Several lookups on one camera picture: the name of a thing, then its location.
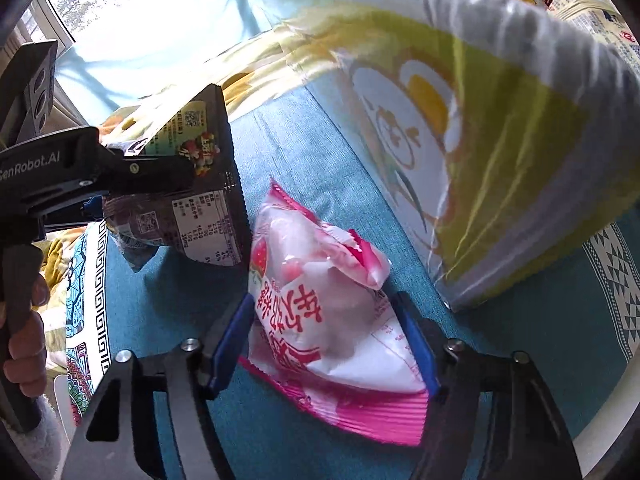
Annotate teal patterned rug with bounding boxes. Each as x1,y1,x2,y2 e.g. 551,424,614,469
64,220,112,427

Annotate person's left hand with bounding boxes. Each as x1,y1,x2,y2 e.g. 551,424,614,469
2,274,50,387

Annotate pink white strawberry packet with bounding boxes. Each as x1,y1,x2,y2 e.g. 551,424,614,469
239,178,441,447

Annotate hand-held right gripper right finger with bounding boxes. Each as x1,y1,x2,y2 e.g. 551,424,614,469
392,289,583,480

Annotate light blue bedsheet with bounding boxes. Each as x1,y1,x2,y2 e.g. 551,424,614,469
50,0,281,111

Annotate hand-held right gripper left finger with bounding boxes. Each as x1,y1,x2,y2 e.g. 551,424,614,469
60,291,257,480

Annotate black white geometric cloth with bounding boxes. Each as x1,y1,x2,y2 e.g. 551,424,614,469
582,222,640,362

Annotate dark brown snack packet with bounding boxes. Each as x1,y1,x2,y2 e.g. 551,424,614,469
102,84,251,274

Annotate white red printed packet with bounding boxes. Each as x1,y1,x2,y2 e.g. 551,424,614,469
544,0,640,58

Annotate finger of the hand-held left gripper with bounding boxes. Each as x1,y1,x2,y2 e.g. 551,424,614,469
45,194,107,234
100,152,197,196

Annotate teal tablecloth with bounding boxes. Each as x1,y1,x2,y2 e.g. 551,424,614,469
102,80,640,480

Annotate yellow-green printed bag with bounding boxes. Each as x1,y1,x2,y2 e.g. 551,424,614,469
247,0,640,314

